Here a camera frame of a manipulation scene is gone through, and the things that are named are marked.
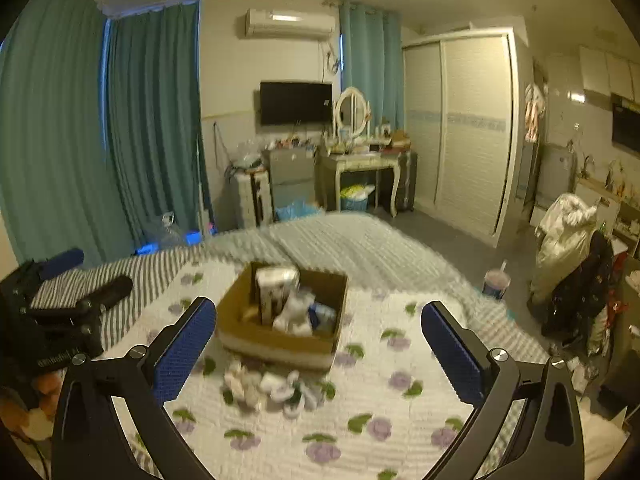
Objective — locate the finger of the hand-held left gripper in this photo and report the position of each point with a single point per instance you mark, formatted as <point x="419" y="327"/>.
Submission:
<point x="62" y="261"/>
<point x="107" y="291"/>

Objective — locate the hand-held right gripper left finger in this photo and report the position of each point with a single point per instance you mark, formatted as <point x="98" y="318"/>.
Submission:
<point x="184" y="352"/>

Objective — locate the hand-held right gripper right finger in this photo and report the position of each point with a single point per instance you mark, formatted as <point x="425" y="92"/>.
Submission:
<point x="452" y="355"/>

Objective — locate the pile of white socks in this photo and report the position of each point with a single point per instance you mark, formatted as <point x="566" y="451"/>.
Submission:
<point x="272" y="387"/>

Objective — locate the brown cardboard box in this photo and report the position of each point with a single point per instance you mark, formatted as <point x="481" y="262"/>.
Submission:
<point x="280" y="342"/>

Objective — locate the person's left hand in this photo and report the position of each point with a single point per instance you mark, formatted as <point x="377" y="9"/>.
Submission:
<point x="42" y="389"/>

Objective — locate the clear water jug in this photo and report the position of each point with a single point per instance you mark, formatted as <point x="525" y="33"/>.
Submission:
<point x="167" y="232"/>

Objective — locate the plastic drink cup with straw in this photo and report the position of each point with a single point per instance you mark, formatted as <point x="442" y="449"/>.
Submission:
<point x="495" y="282"/>

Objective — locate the white floral quilt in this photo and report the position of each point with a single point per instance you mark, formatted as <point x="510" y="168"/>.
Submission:
<point x="380" y="410"/>

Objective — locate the white printed packet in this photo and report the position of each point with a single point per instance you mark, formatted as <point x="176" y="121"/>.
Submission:
<point x="274" y="292"/>

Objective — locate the wide green curtain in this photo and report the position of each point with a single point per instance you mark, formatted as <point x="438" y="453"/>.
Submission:
<point x="50" y="150"/>

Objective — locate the white rolled socks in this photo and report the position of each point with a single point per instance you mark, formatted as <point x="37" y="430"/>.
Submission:
<point x="295" y="317"/>

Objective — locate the blue and white packet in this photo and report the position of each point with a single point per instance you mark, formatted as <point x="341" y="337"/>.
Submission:
<point x="324" y="316"/>

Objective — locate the white padded jacket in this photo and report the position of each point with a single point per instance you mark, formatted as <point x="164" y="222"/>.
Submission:
<point x="565" y="240"/>

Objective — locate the white suitcase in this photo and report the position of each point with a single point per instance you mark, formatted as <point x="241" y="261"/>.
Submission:
<point x="247" y="200"/>

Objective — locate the narrow green curtain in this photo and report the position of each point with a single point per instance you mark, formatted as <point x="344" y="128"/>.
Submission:
<point x="155" y="120"/>

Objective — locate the grey striped blanket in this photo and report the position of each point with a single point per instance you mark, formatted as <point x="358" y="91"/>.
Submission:
<point x="325" y="242"/>

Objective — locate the dark suitcase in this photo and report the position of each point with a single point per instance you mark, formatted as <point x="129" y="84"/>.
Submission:
<point x="407" y="180"/>

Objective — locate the blue waste basket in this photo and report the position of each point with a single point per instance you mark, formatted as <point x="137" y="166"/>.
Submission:
<point x="354" y="202"/>

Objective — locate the blue plastic bag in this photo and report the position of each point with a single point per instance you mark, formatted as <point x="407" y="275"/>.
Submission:
<point x="297" y="210"/>

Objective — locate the clear plastic bag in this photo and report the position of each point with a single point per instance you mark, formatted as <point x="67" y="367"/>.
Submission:
<point x="247" y="156"/>

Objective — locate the grey mini fridge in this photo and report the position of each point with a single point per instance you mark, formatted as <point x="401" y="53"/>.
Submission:
<point x="290" y="180"/>

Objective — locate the white washing machine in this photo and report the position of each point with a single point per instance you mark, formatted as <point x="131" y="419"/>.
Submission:
<point x="557" y="175"/>

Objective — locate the white dressing table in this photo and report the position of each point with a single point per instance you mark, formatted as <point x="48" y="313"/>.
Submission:
<point x="365" y="161"/>

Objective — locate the white sliding door wardrobe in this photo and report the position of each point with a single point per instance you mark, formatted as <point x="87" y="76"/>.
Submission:
<point x="465" y="130"/>

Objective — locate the hanging pink clothes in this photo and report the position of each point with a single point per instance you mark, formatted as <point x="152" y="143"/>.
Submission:
<point x="534" y="112"/>

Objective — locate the white oval vanity mirror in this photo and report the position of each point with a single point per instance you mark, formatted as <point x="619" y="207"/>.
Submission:
<point x="350" y="110"/>

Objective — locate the black range hood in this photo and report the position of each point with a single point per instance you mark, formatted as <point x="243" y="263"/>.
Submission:
<point x="627" y="127"/>

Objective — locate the light blue curtain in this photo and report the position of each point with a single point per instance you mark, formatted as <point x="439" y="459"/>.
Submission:
<point x="370" y="70"/>

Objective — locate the white air conditioner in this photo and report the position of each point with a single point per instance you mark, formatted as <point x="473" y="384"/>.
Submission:
<point x="290" y="24"/>

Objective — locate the black wall television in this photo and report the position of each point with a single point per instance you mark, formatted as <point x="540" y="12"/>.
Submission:
<point x="295" y="103"/>

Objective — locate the white kitchen wall cabinets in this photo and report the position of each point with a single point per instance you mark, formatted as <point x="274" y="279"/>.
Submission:
<point x="607" y="75"/>

